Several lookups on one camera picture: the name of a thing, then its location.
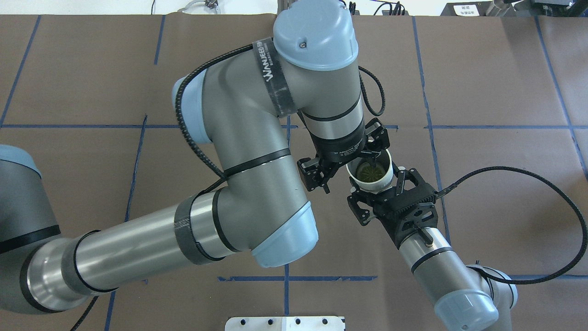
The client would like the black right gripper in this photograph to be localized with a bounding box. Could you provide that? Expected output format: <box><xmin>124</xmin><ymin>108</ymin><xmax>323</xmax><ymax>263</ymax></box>
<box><xmin>347</xmin><ymin>167</ymin><xmax>438</xmax><ymax>226</ymax></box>

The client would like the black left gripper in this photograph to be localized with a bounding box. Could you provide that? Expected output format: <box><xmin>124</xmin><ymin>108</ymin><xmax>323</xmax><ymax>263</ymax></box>
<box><xmin>297</xmin><ymin>118</ymin><xmax>390</xmax><ymax>194</ymax></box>

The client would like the yellow-green lemon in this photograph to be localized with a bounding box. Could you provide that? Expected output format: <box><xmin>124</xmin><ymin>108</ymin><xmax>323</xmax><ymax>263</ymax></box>
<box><xmin>356</xmin><ymin>162</ymin><xmax>387</xmax><ymax>183</ymax></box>

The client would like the white cup with handle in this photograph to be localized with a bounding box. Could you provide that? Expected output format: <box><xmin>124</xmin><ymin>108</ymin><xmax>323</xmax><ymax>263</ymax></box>
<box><xmin>345</xmin><ymin>149</ymin><xmax>395</xmax><ymax>193</ymax></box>

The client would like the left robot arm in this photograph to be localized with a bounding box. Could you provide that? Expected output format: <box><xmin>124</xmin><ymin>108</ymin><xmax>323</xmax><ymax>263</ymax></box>
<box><xmin>1</xmin><ymin>13</ymin><xmax>276</xmax><ymax>235</ymax></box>

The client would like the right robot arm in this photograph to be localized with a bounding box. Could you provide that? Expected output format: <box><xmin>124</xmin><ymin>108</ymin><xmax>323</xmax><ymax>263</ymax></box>
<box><xmin>347</xmin><ymin>162</ymin><xmax>518</xmax><ymax>331</ymax></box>

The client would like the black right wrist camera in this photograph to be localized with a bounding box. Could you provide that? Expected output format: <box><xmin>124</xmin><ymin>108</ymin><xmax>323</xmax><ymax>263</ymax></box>
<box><xmin>385</xmin><ymin>203</ymin><xmax>438</xmax><ymax>249</ymax></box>

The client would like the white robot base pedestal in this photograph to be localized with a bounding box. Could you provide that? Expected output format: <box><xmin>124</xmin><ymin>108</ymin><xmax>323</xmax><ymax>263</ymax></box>
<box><xmin>224</xmin><ymin>315</ymin><xmax>346</xmax><ymax>331</ymax></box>

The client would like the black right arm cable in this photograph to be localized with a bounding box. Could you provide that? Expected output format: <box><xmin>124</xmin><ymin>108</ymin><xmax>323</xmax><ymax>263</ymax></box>
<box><xmin>432</xmin><ymin>166</ymin><xmax>588</xmax><ymax>285</ymax></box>

